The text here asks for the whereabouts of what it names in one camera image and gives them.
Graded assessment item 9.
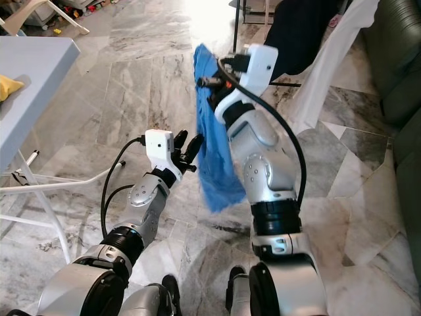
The yellow printed shirt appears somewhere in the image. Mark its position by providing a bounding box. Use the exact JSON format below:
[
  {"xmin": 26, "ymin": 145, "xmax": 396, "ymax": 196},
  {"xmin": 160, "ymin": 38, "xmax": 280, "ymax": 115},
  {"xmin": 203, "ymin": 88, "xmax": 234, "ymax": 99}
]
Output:
[{"xmin": 0, "ymin": 74, "xmax": 26, "ymax": 103}]

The dark green leather sofa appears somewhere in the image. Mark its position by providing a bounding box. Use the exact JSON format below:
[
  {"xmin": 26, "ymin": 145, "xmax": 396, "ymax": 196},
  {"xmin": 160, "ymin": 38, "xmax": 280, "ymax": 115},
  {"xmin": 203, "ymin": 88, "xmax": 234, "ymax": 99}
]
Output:
[{"xmin": 362, "ymin": 0, "xmax": 421, "ymax": 264}]

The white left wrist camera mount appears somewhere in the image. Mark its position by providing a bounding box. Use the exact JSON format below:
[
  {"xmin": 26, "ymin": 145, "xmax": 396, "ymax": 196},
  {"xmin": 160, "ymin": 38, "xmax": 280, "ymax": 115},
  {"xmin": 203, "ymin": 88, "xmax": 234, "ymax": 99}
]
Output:
[{"xmin": 145, "ymin": 129, "xmax": 182, "ymax": 180}]

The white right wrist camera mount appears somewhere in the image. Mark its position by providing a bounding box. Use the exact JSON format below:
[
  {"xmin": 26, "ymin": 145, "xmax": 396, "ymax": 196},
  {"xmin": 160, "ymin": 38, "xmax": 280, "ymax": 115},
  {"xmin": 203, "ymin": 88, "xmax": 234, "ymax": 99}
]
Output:
[{"xmin": 214, "ymin": 43, "xmax": 279, "ymax": 122}]

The black metal drying rack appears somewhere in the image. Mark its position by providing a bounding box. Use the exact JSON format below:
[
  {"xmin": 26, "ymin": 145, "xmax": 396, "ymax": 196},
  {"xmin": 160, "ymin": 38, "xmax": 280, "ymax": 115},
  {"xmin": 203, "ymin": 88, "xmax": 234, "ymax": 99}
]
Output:
[{"xmin": 230, "ymin": 0, "xmax": 303, "ymax": 90}]

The navy blue garment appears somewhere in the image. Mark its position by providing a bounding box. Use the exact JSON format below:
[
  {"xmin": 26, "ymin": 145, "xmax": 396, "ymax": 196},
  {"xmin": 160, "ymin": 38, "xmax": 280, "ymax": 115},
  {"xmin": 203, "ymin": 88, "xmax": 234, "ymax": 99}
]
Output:
[{"xmin": 263, "ymin": 0, "xmax": 346, "ymax": 80}]

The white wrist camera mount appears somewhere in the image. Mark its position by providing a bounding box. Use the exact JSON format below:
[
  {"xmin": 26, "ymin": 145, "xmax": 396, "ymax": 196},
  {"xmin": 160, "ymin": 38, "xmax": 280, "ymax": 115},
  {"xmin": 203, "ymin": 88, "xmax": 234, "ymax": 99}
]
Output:
[
  {"xmin": 145, "ymin": 129, "xmax": 182, "ymax": 180},
  {"xmin": 214, "ymin": 43, "xmax": 279, "ymax": 122}
]

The dark left robot foot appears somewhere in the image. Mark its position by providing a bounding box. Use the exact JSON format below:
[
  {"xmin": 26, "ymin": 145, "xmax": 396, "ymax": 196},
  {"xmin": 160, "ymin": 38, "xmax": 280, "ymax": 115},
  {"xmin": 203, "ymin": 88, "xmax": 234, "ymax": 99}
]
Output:
[{"xmin": 161, "ymin": 273, "xmax": 182, "ymax": 316}]

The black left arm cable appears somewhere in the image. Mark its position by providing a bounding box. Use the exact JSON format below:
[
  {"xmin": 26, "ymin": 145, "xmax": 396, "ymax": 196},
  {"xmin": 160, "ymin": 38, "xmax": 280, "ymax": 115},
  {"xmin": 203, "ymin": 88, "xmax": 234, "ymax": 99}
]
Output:
[{"xmin": 101, "ymin": 136, "xmax": 147, "ymax": 238}]

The blue cloth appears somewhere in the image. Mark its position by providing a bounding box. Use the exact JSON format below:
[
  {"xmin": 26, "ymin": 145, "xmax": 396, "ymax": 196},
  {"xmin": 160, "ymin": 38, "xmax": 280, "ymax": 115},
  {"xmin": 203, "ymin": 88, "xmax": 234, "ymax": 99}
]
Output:
[{"xmin": 193, "ymin": 43, "xmax": 247, "ymax": 213}]

